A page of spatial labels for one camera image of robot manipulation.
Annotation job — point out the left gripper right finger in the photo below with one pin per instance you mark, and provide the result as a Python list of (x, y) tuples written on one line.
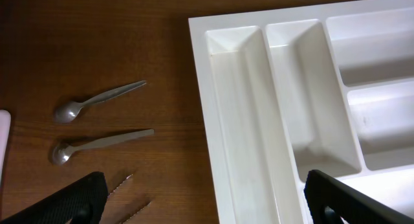
[(331, 201)]

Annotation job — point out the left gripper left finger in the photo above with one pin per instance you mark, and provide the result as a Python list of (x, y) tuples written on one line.
[(80, 202)]

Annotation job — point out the white plastic cutlery tray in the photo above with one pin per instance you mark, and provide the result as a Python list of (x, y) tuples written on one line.
[(323, 87)]

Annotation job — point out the steel serrated tongs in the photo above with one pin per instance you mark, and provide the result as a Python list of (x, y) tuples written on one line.
[(124, 203)]

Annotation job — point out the lower small steel teaspoon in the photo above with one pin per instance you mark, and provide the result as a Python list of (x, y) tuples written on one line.
[(62, 152)]

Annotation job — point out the small steel teaspoon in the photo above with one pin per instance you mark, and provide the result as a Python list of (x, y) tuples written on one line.
[(69, 111), (62, 152)]

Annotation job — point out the upper small steel teaspoon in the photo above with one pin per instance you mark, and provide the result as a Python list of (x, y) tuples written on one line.
[(69, 111)]

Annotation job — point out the white plastic knife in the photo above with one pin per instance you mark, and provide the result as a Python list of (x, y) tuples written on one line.
[(5, 120)]

